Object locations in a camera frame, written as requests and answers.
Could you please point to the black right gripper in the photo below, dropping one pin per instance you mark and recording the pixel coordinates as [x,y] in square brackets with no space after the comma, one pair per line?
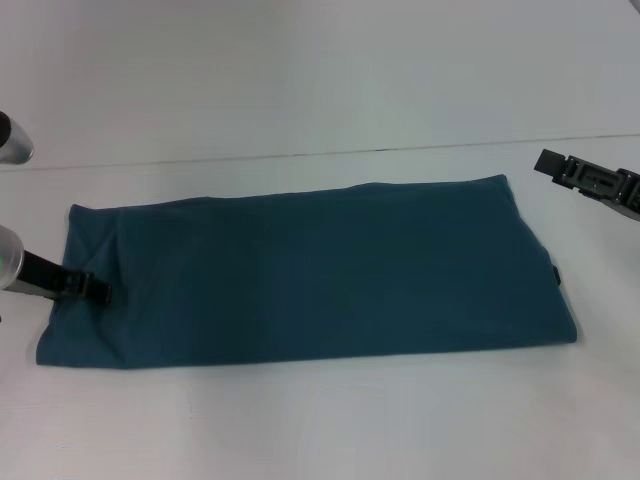
[631,192]

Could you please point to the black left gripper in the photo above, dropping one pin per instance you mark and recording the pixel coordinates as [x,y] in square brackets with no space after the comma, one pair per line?
[42,275]

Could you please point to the teal FREE print T-shirt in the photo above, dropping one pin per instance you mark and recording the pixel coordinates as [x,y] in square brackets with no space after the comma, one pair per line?
[310,270]

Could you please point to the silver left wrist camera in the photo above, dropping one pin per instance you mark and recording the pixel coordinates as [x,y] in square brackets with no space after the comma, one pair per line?
[15,142]

